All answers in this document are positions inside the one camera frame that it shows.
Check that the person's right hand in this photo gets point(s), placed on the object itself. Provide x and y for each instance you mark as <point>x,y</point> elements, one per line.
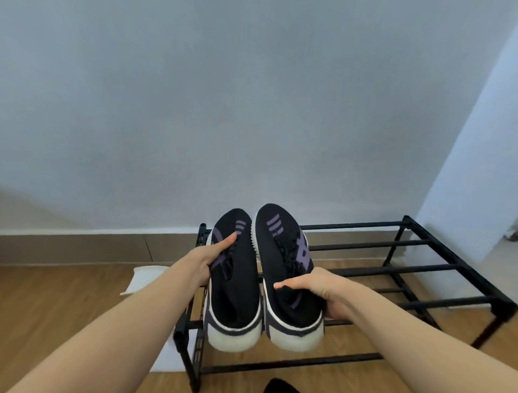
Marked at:
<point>323,289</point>

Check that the person's left hand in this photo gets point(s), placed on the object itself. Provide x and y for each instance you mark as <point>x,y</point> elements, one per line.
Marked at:
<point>201,259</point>

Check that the person's right thumb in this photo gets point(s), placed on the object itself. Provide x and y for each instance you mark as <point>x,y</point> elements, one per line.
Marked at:
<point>292,284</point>

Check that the person's left thumb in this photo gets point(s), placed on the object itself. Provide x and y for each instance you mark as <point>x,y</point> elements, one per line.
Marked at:
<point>223,242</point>

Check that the black purple sneaker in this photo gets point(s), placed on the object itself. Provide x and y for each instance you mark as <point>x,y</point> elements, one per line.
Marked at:
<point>232,283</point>
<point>289,279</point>

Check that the person's left forearm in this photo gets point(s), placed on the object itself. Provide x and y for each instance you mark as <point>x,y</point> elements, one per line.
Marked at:
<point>97,324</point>

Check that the person's right forearm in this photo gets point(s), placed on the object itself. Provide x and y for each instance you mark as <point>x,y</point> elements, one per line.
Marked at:
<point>412,344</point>

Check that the white paper sheet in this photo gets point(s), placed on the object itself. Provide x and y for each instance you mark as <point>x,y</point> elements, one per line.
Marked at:
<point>147,279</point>

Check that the black clothing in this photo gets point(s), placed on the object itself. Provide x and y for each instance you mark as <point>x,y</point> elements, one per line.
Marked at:
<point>281,386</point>

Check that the black metal shoe rack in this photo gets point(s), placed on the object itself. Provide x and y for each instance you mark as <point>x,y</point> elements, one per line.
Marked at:
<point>404,267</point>

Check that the dark object at doorway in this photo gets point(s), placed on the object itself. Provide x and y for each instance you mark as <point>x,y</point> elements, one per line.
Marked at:
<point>513,230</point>

